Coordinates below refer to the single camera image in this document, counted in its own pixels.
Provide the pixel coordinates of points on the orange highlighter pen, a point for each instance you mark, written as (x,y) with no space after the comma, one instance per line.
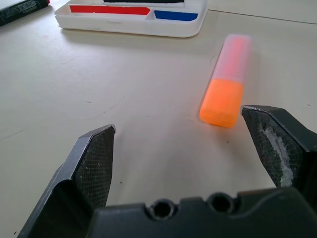
(226,89)

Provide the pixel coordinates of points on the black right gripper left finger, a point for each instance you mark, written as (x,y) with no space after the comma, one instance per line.
(91,163)

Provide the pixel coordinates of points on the black whiteboard marker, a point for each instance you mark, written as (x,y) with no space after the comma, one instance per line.
(18,11)

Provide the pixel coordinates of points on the white compartment tray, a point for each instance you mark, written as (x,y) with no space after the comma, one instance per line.
(138,18)

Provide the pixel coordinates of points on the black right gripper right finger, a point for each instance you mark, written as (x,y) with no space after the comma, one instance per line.
(277,143)

